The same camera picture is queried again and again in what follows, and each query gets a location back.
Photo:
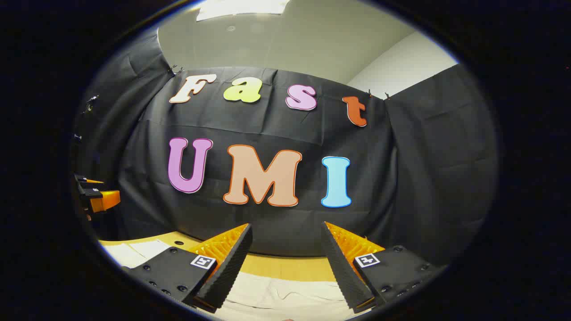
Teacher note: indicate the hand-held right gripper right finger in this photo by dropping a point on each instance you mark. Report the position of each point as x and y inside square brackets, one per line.
[341, 267]

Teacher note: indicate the black backdrop cloth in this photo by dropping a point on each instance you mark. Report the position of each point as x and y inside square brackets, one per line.
[276, 122]

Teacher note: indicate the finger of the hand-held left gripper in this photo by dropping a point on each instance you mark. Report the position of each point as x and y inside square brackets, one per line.
[105, 200]
[84, 178]

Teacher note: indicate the ceiling light panel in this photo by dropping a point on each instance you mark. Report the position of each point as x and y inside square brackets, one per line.
[243, 8]

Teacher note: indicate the white jeans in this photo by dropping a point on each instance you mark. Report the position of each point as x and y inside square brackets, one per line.
[285, 294]

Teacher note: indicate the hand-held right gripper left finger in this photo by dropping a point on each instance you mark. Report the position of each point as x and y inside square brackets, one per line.
[232, 263]

